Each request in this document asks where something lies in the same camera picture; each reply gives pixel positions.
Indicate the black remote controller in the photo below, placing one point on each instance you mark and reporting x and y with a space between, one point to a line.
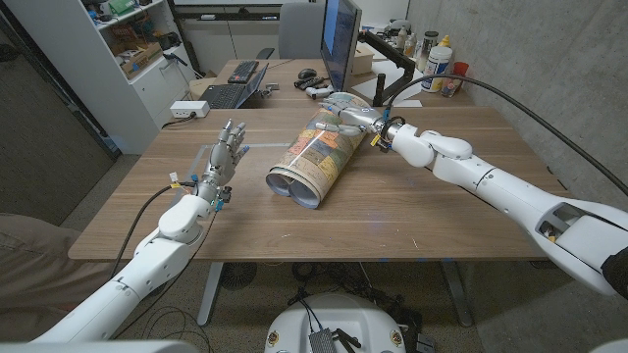
310 82

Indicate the black keyboard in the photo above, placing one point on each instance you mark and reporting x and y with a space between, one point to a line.
243 71

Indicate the grey table leg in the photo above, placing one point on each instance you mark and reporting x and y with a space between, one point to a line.
210 294
456 294

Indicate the black computer monitor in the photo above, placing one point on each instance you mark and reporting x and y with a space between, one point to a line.
340 39

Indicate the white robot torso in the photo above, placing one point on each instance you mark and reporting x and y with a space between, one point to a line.
358 318

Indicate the white game controller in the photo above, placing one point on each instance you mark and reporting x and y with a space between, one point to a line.
318 91

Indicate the white shelf cabinet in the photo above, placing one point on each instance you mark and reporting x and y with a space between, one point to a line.
108 93

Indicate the dark lid jar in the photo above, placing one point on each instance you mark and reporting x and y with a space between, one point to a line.
427 46

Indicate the brown fabric seat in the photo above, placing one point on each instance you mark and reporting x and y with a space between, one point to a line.
29 265

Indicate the white wipes canister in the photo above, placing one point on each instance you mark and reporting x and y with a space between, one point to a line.
435 64

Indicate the black computer mouse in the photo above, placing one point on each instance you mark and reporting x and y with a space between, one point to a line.
307 73

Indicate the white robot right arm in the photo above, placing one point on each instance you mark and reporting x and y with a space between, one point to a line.
515 196

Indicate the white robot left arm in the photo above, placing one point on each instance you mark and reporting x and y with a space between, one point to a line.
142 274

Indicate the rolled colourful paper map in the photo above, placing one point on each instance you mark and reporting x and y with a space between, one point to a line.
319 157

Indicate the green box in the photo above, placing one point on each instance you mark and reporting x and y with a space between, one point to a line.
121 6

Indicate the yellow cap bottle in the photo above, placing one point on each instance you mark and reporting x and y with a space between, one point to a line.
445 41

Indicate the beige small box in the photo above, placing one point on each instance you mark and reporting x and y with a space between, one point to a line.
364 60

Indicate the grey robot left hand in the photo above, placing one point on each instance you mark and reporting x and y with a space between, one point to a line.
222 157

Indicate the grey finned electronics box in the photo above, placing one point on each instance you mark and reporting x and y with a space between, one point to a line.
322 341

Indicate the cardboard box with blue tape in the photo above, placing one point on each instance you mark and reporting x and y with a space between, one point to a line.
142 60

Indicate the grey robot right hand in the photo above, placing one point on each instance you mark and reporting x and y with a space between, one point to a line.
358 115

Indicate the black round floor fan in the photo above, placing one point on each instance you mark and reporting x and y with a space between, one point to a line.
238 275

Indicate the white paper sheet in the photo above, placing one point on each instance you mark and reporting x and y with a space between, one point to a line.
392 71

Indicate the dark open laptop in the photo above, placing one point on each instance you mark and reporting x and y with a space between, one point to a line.
225 95

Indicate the white power strip box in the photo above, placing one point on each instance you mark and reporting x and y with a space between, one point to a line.
189 108

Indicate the grey office chair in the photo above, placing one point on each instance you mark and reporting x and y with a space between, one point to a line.
300 32

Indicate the red plastic cup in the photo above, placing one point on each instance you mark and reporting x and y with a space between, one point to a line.
457 71

